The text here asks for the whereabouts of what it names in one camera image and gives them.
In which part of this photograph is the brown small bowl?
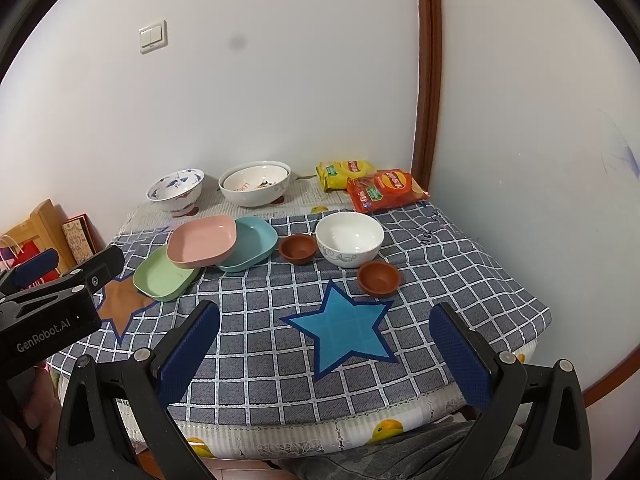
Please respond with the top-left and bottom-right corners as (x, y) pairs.
(357, 260), (401, 298)
(279, 234), (318, 264)

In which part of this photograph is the lemon rabbit print bowl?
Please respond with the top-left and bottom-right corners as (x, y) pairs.
(222, 165), (288, 192)

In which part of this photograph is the grey checked star cloth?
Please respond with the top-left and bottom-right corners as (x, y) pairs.
(50, 202), (551, 426)

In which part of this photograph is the red chips bag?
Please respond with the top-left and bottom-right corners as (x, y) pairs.
(346, 169), (430, 214)

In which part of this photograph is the blue crane pattern bowl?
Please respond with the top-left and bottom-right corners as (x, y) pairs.
(146, 168), (205, 218)

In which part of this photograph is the green square plate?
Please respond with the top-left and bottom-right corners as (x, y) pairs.
(132, 245), (200, 302)

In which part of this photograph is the yellow chips bag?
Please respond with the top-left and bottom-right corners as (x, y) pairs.
(316, 160), (376, 192)

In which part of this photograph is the wooden rack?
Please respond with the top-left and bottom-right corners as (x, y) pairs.
(1, 198), (76, 273)

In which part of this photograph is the brown wooden door frame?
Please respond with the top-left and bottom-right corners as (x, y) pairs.
(411, 0), (442, 190)

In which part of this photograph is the red paper bag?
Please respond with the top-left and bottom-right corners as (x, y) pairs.
(1, 240), (61, 296)

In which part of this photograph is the pink square plate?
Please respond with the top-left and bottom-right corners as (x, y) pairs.
(166, 216), (238, 269)

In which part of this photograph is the patterned red box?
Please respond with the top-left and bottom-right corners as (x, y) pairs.
(62, 214), (105, 264)

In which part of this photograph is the left human hand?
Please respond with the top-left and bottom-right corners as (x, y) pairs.
(1, 361), (62, 478)

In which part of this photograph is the white lace table cover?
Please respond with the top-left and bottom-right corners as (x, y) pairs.
(55, 173), (539, 461)

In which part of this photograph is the white wall switch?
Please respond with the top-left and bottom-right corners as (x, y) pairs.
(139, 20), (168, 54)

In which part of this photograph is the large white ceramic bowl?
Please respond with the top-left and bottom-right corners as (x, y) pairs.
(218, 160), (292, 208)

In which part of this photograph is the teal square plate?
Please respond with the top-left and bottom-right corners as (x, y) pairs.
(216, 217), (278, 273)

